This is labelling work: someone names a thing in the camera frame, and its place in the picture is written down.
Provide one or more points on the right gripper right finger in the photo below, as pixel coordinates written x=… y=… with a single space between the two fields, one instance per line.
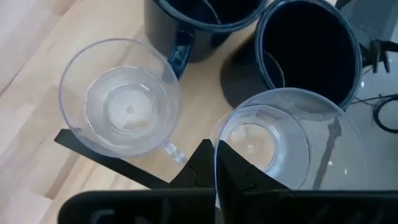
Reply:
x=231 y=186

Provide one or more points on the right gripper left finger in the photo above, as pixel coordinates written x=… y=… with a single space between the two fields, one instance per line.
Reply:
x=202 y=174

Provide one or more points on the clear plastic cup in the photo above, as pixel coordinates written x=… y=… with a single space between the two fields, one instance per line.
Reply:
x=295 y=140
x=124 y=109

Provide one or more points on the dark blue speckled enamel mug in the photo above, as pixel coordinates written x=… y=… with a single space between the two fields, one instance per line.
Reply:
x=311 y=53
x=161 y=34

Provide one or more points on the grey perforated box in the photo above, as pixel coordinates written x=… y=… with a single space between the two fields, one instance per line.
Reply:
x=373 y=18

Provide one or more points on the wooden shelf black metal frame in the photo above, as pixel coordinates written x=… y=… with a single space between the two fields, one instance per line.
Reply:
x=202 y=93

